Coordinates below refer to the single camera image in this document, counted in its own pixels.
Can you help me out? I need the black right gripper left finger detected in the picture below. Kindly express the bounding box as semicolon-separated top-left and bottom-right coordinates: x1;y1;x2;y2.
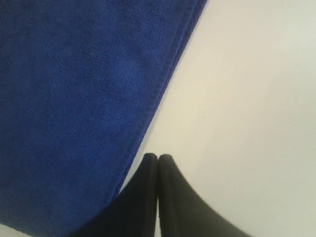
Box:
70;154;158;237

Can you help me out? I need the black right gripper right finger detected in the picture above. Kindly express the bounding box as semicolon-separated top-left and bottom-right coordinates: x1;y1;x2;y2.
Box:
158;155;248;237

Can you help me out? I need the blue towel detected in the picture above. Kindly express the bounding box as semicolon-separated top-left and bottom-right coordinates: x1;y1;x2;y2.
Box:
0;0;205;237

